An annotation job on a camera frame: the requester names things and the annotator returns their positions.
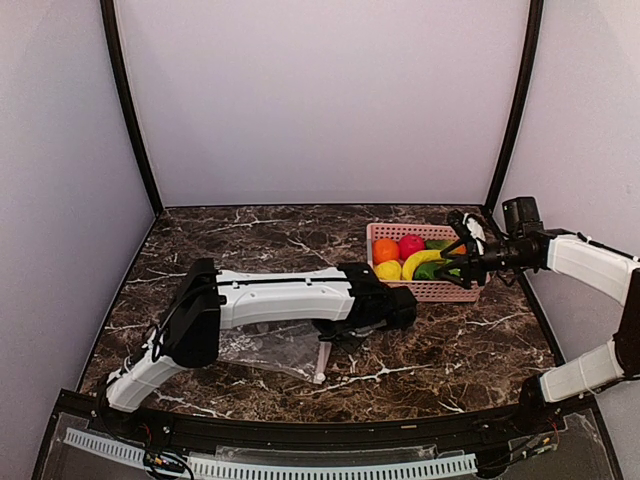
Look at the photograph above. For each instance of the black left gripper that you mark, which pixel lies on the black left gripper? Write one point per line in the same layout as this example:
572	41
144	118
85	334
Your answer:
349	344

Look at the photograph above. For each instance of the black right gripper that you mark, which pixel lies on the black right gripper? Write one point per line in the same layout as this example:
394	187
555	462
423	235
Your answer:
463	265

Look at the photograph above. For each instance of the green toy vegetable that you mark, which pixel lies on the green toy vegetable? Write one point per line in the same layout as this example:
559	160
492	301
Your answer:
425	271

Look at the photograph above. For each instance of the yellow toy banana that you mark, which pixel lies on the yellow toy banana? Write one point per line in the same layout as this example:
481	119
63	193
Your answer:
430	257

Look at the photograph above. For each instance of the clear zip top bag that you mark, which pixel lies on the clear zip top bag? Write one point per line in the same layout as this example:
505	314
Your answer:
290	347

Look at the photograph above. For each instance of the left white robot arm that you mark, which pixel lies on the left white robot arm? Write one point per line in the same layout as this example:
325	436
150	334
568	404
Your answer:
344	304

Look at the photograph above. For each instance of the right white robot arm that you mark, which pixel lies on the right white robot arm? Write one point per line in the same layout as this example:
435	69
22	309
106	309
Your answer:
592	298

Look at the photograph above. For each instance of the green orange toy mango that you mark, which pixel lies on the green orange toy mango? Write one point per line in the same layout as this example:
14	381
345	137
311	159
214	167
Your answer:
443	244

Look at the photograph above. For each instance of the pink plastic basket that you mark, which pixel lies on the pink plastic basket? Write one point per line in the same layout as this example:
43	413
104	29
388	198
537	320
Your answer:
434	291

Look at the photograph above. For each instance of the red toy apple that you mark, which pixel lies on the red toy apple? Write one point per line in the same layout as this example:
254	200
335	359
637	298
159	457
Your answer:
410	244

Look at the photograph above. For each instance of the yellow toy lemon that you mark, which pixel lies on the yellow toy lemon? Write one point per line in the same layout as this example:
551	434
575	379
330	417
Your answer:
390	270

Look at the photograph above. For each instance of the orange toy fruit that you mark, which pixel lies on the orange toy fruit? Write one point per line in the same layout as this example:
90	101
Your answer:
385	249

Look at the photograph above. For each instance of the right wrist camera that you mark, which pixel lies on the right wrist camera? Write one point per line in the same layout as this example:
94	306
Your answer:
521	216

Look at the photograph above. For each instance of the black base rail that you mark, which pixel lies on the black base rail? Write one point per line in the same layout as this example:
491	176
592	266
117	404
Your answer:
482	429

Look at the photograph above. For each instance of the white slotted cable duct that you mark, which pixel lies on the white slotted cable duct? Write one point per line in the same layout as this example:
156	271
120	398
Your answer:
239	463

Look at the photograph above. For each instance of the right black frame post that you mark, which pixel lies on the right black frame post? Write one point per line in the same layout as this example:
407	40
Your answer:
521	90

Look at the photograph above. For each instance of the black frame post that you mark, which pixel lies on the black frame post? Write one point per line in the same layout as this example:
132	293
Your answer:
128	109
521	90

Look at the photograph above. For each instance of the left black frame post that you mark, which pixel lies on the left black frame post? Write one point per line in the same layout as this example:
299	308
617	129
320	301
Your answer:
128	109

